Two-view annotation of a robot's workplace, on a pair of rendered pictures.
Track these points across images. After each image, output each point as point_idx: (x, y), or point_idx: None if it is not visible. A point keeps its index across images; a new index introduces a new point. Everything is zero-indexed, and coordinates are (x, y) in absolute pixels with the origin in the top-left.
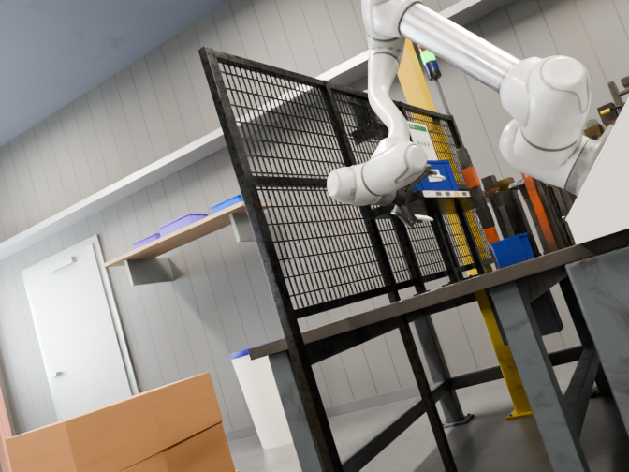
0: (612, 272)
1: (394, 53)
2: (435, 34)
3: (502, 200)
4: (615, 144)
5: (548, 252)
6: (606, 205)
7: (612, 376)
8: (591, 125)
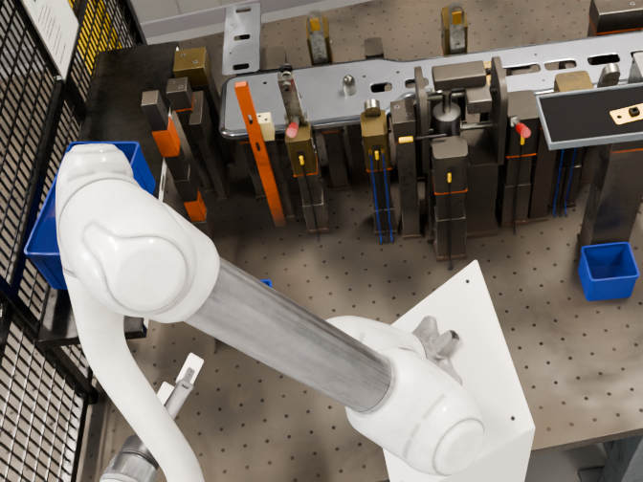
0: None
1: None
2: (256, 350)
3: (204, 135)
4: (478, 465)
5: (264, 198)
6: None
7: None
8: (369, 113)
